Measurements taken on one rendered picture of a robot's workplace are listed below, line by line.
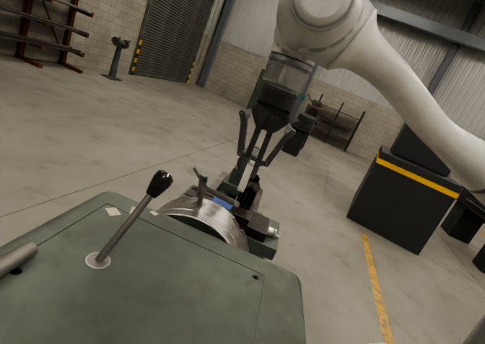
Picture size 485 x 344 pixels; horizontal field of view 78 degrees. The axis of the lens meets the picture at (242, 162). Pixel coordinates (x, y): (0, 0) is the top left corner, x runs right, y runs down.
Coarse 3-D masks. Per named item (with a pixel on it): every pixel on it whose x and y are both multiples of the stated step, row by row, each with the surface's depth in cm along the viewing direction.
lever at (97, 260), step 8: (144, 200) 48; (136, 208) 48; (128, 216) 47; (136, 216) 48; (128, 224) 47; (120, 232) 47; (112, 240) 46; (104, 248) 46; (112, 248) 46; (88, 256) 46; (96, 256) 47; (104, 256) 46; (88, 264) 45; (96, 264) 45; (104, 264) 46
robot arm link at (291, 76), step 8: (272, 56) 58; (280, 56) 57; (272, 64) 58; (280, 64) 57; (288, 64) 56; (296, 64) 56; (304, 64) 56; (264, 72) 60; (272, 72) 58; (280, 72) 57; (288, 72) 57; (296, 72) 57; (304, 72) 57; (272, 80) 58; (280, 80) 57; (288, 80) 57; (296, 80) 57; (304, 80) 58; (280, 88) 59; (288, 88) 58; (296, 88) 58; (304, 88) 60
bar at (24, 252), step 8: (16, 248) 40; (24, 248) 40; (32, 248) 41; (8, 256) 38; (16, 256) 39; (24, 256) 40; (32, 256) 42; (0, 264) 37; (8, 264) 38; (16, 264) 39; (0, 272) 37; (8, 272) 38
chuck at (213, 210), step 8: (176, 200) 84; (184, 200) 82; (192, 200) 82; (208, 200) 84; (160, 208) 82; (168, 208) 78; (176, 208) 77; (184, 208) 76; (192, 208) 77; (200, 208) 78; (208, 208) 79; (216, 208) 81; (224, 208) 84; (216, 216) 77; (224, 216) 80; (232, 216) 83; (224, 224) 77; (232, 224) 80; (232, 232) 77; (240, 240) 79; (240, 248) 77
